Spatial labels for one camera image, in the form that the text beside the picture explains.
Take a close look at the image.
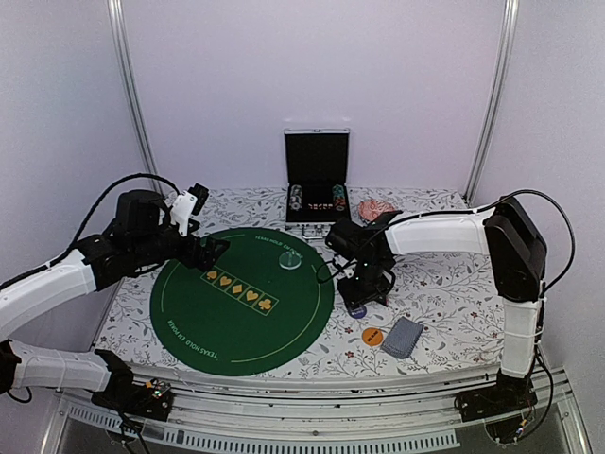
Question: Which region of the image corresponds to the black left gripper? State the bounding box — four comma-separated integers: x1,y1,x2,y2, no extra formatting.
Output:
131,216,231,271

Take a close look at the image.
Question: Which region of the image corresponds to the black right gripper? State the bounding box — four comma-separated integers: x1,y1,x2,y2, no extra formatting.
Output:
337,259,390,311

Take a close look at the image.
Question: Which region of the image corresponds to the purple small blind button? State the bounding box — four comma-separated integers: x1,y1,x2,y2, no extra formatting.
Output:
348,305,367,319

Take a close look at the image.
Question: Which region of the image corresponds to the orange big blind button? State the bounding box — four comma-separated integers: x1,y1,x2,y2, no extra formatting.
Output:
362,327,384,347

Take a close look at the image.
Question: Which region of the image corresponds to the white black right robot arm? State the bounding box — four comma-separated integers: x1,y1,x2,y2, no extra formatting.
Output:
325,196,547,412

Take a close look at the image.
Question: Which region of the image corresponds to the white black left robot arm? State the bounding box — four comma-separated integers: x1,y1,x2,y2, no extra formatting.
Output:
1,184,229,410

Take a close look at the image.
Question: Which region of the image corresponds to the blue playing card deck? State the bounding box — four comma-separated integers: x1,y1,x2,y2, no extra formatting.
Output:
381,317,424,359

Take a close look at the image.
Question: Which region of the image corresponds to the red blue patterned bowl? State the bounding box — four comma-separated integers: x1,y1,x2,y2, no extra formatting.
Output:
357,199,401,225

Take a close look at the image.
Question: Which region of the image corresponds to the green round poker mat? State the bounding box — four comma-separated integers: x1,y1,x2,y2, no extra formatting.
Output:
150,228,335,376

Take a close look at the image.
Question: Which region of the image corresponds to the floral white tablecloth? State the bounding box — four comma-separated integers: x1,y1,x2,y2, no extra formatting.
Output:
95,188,504,382

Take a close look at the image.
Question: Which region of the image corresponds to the clear dealer button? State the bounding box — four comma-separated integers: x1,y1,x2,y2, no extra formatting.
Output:
278,251,303,271

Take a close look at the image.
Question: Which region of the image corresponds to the red dice row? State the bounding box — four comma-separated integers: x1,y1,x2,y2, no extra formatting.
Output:
307,203,333,211

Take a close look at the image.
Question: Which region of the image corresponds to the right poker chip row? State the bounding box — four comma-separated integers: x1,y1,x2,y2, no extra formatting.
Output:
332,184,346,211

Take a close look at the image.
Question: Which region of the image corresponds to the poker chip row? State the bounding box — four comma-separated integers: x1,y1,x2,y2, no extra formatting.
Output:
289,184,303,211
332,184,346,211

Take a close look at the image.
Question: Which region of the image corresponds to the left poker chip row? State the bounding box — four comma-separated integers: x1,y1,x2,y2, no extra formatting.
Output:
289,184,303,211

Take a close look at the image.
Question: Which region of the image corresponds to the aluminium poker chip case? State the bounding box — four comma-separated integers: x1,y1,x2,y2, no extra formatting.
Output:
284,128,351,240

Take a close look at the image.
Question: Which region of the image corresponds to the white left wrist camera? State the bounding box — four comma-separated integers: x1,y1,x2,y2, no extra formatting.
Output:
169,183,209,237

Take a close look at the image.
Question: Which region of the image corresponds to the front aluminium rail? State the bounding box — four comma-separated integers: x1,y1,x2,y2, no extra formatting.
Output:
42,367,593,453

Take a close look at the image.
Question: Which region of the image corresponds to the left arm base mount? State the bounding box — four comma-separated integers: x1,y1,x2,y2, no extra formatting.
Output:
91,363,174,422

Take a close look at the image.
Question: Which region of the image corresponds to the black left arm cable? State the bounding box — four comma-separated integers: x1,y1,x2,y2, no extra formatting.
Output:
44,172,183,271

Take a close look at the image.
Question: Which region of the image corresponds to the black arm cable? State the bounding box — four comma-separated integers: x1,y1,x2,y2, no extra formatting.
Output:
481,189,577,289
44,172,183,271

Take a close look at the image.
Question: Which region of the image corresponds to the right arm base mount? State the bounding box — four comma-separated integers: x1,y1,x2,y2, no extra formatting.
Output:
454,371,538,445

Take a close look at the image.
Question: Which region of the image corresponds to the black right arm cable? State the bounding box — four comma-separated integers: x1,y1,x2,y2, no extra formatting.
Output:
481,189,577,289

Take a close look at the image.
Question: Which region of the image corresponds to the left aluminium frame post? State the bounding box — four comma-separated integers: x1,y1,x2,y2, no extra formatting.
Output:
107,0,158,174

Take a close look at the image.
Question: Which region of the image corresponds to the aluminium frame post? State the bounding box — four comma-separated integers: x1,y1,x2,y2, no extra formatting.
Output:
107,0,158,174
463,0,520,204

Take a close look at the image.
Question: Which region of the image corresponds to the right aluminium frame post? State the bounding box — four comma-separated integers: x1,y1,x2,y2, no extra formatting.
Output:
463,0,520,204

